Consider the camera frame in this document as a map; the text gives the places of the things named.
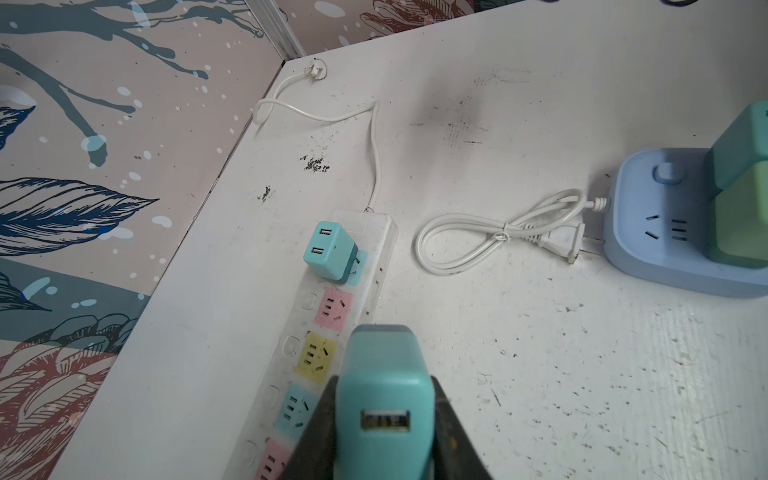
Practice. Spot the white three-pin plug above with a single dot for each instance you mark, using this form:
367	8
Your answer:
317	70

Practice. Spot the teal charger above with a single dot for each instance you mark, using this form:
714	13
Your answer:
738	227
384	407
743	144
331	252

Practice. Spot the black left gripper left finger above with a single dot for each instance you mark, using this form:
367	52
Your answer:
314	456

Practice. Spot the long white power strip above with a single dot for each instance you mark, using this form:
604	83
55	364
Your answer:
311	348

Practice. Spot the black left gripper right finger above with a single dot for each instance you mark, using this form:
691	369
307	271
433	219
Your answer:
454	457

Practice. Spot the blue square socket cube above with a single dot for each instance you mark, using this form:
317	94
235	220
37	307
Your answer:
657	225

